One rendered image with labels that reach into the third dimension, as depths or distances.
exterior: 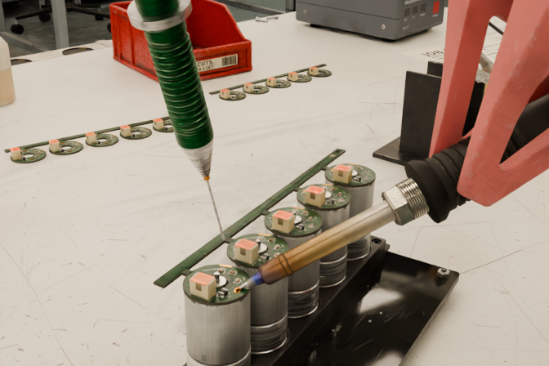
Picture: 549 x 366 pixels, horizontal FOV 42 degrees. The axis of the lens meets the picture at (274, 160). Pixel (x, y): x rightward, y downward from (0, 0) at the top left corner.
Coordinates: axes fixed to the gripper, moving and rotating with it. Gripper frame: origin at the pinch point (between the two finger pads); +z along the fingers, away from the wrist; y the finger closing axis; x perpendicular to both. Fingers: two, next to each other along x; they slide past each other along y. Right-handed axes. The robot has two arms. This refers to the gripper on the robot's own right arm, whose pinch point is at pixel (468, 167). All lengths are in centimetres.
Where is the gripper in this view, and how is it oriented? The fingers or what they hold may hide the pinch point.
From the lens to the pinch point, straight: 26.7
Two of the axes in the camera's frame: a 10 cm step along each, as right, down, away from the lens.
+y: 2.4, 3.9, -8.9
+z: -5.0, 8.4, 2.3
